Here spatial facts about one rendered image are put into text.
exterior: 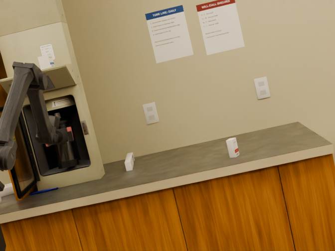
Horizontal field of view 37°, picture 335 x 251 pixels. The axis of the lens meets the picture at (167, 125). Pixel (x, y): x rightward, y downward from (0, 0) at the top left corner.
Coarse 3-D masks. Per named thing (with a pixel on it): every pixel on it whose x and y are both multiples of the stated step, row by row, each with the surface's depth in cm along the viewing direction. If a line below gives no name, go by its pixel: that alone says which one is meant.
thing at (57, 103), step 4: (64, 96) 242; (68, 96) 244; (48, 100) 240; (52, 100) 240; (56, 100) 239; (60, 100) 240; (64, 100) 241; (68, 100) 242; (72, 100) 244; (48, 104) 240; (52, 104) 239; (56, 104) 239; (60, 104) 239; (64, 104) 240; (68, 104) 241; (72, 104) 242; (48, 108) 239; (52, 108) 239; (56, 108) 238
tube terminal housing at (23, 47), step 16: (16, 32) 233; (32, 32) 233; (48, 32) 232; (64, 32) 233; (0, 48) 235; (16, 48) 234; (32, 48) 234; (64, 48) 233; (80, 80) 243; (48, 96) 236; (80, 96) 236; (80, 112) 236; (96, 144) 246; (96, 160) 239; (48, 176) 242; (64, 176) 241; (80, 176) 241; (96, 176) 240
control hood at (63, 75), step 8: (64, 64) 222; (48, 72) 224; (56, 72) 225; (64, 72) 225; (72, 72) 231; (0, 80) 225; (8, 80) 225; (56, 80) 229; (64, 80) 229; (72, 80) 230; (8, 88) 229; (56, 88) 233
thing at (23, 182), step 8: (16, 128) 228; (16, 136) 226; (24, 144) 235; (16, 152) 220; (24, 152) 232; (16, 160) 218; (24, 160) 229; (16, 168) 215; (24, 168) 226; (24, 176) 224; (32, 176) 236; (24, 184) 221; (16, 192) 210
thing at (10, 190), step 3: (9, 183) 265; (6, 186) 258; (9, 186) 256; (3, 189) 253; (6, 189) 253; (9, 189) 254; (12, 189) 254; (0, 192) 253; (3, 192) 253; (6, 192) 254; (9, 192) 254; (12, 192) 254; (0, 195) 253; (3, 195) 253; (6, 195) 254
